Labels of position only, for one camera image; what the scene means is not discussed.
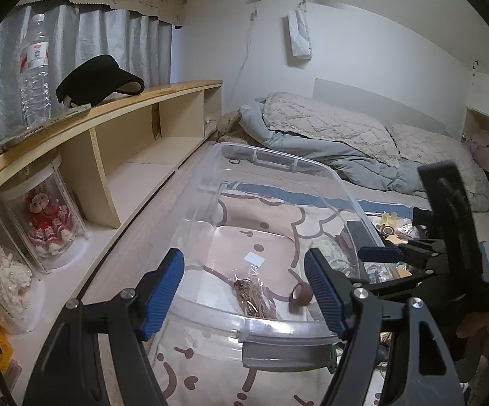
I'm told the brown bandage roll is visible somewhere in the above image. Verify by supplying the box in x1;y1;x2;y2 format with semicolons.
289;282;314;307

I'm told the white dress doll jar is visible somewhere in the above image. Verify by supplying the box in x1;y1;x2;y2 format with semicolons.
0;218;45;335

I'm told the beige pillow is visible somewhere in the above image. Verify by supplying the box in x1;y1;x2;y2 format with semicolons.
387;124;487;194

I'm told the grey beige duvet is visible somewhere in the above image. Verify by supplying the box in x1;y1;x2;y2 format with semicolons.
238;92;489;213

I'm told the red dress doll jar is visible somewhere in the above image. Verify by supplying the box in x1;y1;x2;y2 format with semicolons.
0;150;89;274

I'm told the clear plastic storage bin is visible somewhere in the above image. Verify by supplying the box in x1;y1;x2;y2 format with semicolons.
153;143;396;372

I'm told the wooden bedside shelf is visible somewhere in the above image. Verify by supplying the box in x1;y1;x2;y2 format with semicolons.
0;80;223;403

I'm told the clear water bottle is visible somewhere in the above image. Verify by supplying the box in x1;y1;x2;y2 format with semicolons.
19;14;51;128

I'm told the black visor cap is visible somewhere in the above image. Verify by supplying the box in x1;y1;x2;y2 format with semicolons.
55;54;144;108

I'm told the grey curtain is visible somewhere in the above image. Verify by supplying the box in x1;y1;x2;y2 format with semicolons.
0;0;173;141

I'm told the white wall pouch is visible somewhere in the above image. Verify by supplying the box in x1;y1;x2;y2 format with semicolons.
287;9;312;61

